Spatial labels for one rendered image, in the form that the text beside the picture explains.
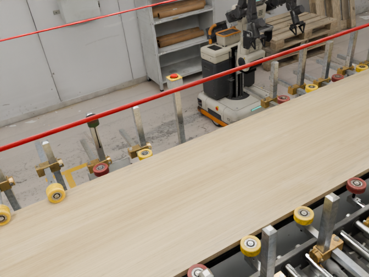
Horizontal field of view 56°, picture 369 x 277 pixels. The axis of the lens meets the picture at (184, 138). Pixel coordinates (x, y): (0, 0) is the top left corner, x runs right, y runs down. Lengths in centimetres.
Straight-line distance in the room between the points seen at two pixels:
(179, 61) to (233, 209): 376
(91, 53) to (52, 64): 49
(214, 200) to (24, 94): 340
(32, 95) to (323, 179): 367
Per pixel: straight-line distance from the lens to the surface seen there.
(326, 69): 281
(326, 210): 135
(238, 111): 346
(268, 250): 121
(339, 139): 203
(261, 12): 333
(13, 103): 464
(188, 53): 515
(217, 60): 347
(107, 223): 160
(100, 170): 190
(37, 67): 452
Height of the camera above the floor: 203
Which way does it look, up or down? 34 degrees down
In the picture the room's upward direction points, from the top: 7 degrees counter-clockwise
